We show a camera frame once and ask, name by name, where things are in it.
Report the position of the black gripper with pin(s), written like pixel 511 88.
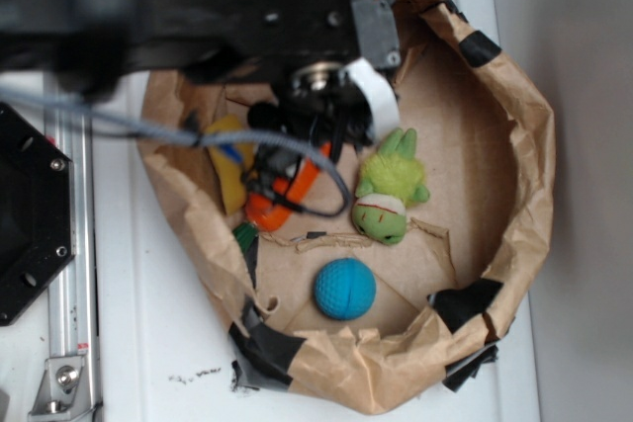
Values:
pixel 352 103

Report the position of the metal corner bracket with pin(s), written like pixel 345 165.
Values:
pixel 69 391

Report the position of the blue dimpled ball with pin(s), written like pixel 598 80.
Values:
pixel 345 289

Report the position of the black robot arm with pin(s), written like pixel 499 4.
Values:
pixel 330 60

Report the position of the aluminium rail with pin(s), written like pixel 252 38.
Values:
pixel 73 326

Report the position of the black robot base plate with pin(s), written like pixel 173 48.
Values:
pixel 36 220

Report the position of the yellow sponge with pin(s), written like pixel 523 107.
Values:
pixel 230 161

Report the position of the green plush toy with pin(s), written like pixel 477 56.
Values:
pixel 390 181

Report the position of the orange plastic carrot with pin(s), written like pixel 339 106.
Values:
pixel 276 185

